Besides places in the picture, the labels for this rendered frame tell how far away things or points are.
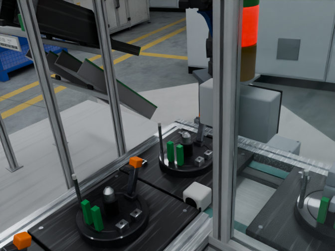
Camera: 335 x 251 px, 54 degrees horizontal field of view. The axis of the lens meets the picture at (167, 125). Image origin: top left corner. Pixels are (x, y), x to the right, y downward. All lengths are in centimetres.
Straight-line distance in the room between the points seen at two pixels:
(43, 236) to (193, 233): 28
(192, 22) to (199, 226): 351
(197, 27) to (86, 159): 313
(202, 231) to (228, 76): 32
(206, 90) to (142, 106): 45
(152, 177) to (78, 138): 50
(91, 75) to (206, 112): 38
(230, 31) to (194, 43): 365
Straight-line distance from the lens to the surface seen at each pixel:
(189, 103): 137
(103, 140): 116
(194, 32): 406
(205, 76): 108
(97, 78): 84
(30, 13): 70
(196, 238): 64
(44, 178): 105
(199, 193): 69
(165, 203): 70
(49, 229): 70
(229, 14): 43
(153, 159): 83
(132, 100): 92
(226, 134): 49
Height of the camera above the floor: 143
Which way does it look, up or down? 28 degrees down
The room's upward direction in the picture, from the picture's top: 4 degrees counter-clockwise
